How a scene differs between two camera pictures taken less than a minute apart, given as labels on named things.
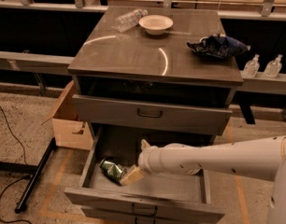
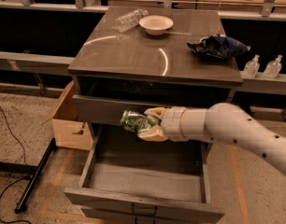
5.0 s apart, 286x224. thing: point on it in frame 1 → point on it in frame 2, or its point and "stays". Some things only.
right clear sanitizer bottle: x=274 y=67 stays
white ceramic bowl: x=155 y=24 stays
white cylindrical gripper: x=148 y=159 → x=171 y=123
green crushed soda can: x=112 y=171 → x=135 y=121
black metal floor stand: x=34 y=171 stays
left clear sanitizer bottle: x=251 y=68 stays
